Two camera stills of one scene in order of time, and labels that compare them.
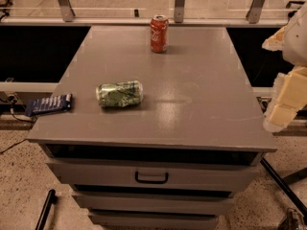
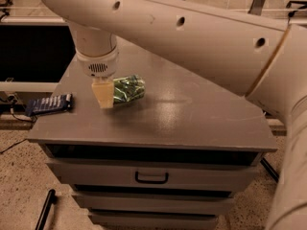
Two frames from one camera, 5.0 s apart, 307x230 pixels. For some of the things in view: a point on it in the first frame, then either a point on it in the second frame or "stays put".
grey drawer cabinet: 173,162 stays put
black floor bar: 51,200 stays put
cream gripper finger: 289,96 to 98,57
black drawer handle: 151,181 stays put
